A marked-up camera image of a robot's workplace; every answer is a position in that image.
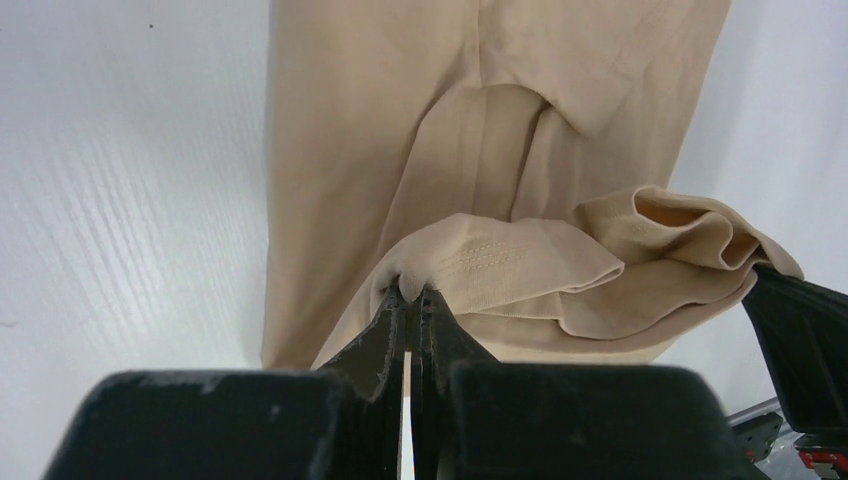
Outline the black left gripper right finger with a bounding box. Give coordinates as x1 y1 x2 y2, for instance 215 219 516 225
410 288 761 479

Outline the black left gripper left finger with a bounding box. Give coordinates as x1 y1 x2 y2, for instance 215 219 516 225
45 286 407 479

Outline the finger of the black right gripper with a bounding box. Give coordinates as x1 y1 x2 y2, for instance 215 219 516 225
742 266 847 434

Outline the beige t shirt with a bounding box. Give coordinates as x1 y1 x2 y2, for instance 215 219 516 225
261 1 802 368

